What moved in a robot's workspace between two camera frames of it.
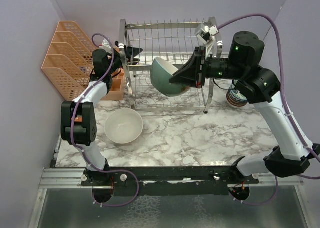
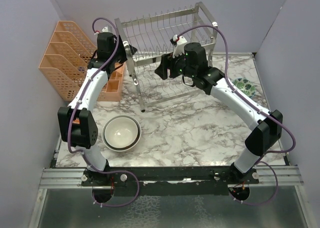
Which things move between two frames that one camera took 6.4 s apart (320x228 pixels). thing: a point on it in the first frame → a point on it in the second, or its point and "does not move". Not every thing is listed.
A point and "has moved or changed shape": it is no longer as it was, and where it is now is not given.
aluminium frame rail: x=62 y=178 does not move
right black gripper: x=189 y=74 → x=168 y=62
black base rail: x=166 y=181 does not move
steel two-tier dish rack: x=174 y=42 has moved or changed shape
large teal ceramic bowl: x=161 y=73 → x=135 y=144
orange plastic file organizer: x=69 y=61 does not move
